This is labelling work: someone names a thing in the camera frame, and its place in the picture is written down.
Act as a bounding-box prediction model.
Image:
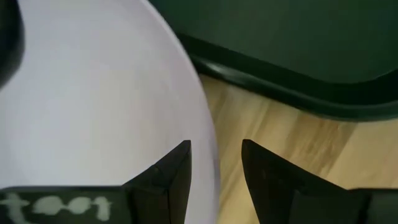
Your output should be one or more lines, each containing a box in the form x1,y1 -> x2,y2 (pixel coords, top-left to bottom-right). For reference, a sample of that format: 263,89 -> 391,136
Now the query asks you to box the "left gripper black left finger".
121,139 -> 192,224

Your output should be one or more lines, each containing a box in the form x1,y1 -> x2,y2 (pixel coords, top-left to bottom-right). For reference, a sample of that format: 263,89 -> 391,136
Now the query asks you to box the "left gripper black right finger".
241,139 -> 374,224

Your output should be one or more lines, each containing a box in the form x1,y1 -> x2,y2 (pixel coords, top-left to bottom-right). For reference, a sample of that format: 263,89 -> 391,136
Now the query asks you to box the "lavender plate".
0,0 -> 222,224

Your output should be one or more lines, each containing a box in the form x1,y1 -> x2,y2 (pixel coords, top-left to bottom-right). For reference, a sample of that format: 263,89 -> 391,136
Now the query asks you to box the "dark green tray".
148,0 -> 398,123

